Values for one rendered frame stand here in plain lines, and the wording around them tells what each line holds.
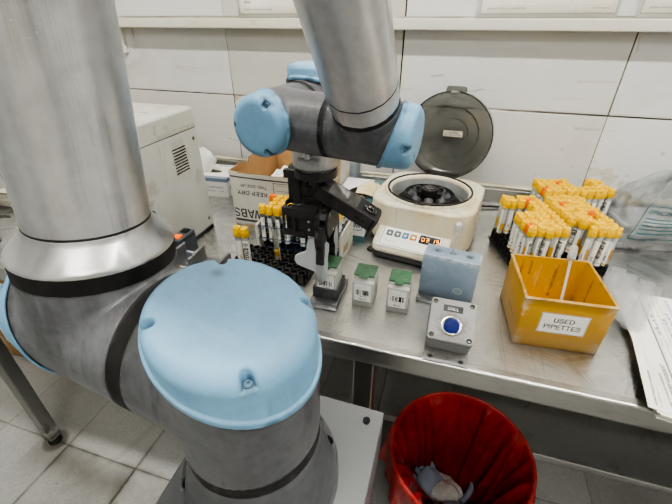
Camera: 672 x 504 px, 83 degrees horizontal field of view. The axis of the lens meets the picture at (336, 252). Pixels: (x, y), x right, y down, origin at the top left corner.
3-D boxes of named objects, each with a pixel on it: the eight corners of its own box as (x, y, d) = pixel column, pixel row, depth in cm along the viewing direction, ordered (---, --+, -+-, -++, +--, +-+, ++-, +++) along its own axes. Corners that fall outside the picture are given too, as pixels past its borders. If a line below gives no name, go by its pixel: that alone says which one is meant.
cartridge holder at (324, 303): (308, 307, 72) (308, 292, 70) (323, 280, 79) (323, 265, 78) (336, 312, 71) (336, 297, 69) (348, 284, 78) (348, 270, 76)
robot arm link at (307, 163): (344, 136, 62) (329, 150, 55) (344, 163, 64) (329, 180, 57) (301, 132, 63) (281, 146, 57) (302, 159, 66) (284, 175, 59)
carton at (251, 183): (233, 224, 101) (224, 169, 93) (278, 184, 124) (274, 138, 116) (321, 237, 95) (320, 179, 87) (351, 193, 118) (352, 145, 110)
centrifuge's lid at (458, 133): (412, 83, 95) (420, 83, 101) (399, 181, 105) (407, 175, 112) (503, 89, 87) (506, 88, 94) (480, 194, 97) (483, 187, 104)
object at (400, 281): (385, 310, 71) (387, 281, 68) (389, 295, 75) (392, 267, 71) (406, 314, 70) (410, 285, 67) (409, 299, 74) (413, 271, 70)
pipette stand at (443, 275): (415, 300, 74) (421, 257, 68) (424, 280, 79) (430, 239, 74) (468, 314, 70) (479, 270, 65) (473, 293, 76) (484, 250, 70)
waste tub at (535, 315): (509, 343, 64) (525, 297, 59) (498, 295, 75) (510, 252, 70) (597, 356, 62) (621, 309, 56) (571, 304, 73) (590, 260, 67)
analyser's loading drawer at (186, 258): (129, 270, 79) (122, 248, 76) (151, 253, 84) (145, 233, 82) (216, 287, 74) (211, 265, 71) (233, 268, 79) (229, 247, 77)
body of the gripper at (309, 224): (299, 219, 72) (295, 157, 66) (342, 225, 70) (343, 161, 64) (283, 238, 66) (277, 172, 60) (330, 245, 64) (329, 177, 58)
